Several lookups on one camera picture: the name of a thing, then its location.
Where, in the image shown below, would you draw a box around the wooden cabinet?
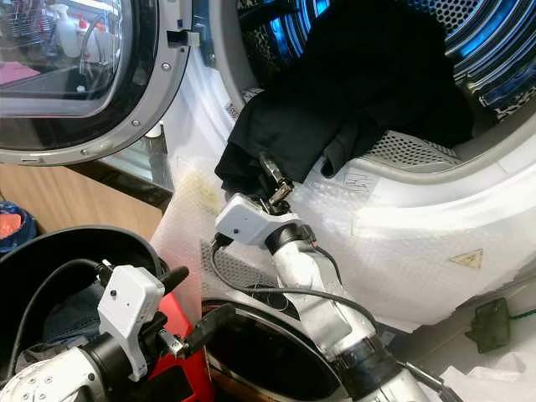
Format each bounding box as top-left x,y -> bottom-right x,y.
0,162 -> 166,242

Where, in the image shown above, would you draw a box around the black laundry bucket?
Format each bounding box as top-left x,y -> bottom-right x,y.
0,224 -> 137,396

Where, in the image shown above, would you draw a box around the blue waste bin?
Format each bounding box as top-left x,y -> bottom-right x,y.
0,200 -> 37,249

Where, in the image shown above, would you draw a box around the white washing machine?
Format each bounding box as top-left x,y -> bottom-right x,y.
201,283 -> 354,402

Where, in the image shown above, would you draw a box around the white plastic bag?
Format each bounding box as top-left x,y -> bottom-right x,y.
425,350 -> 536,402

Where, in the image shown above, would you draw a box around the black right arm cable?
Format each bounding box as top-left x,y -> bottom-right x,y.
209,235 -> 384,333

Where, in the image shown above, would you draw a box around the round glass dryer door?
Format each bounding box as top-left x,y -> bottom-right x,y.
0,0 -> 195,167

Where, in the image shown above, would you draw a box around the clear bubble wrap sheet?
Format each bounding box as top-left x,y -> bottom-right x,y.
149,154 -> 536,334

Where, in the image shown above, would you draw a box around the red stool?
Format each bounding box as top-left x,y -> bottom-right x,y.
149,291 -> 216,402

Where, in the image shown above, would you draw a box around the black garment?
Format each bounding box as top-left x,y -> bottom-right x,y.
214,0 -> 476,199

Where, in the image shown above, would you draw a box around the orange rubbish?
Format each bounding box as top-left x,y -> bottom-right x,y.
0,211 -> 23,240

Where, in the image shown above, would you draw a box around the beige cloth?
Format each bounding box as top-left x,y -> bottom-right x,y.
11,342 -> 55,374

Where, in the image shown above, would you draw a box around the dark green floor object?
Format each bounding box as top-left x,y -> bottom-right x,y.
464,296 -> 513,356

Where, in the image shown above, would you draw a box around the yellow triangle warning sticker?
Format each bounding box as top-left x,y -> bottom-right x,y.
447,248 -> 486,271

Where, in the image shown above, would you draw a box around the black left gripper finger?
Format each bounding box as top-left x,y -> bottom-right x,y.
155,265 -> 193,296
186,302 -> 238,356

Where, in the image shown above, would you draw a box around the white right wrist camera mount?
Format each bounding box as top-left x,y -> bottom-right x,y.
214,193 -> 303,247

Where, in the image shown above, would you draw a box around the blue jeans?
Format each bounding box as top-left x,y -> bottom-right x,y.
40,279 -> 108,346

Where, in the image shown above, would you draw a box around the white tumble dryer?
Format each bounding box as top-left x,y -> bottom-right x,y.
157,0 -> 536,334

